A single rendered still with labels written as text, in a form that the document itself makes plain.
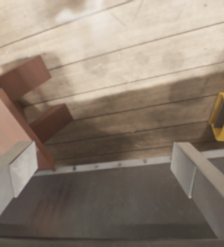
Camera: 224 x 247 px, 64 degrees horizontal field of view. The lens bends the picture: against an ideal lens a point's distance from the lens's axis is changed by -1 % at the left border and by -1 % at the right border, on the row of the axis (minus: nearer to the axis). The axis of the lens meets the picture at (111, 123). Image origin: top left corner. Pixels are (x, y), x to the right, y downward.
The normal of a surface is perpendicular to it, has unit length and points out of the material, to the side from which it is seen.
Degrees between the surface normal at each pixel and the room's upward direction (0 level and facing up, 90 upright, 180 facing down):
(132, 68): 0
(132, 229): 90
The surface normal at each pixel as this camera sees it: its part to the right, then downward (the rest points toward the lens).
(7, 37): -0.11, 0.65
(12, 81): 0.71, 0.26
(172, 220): -0.29, -0.75
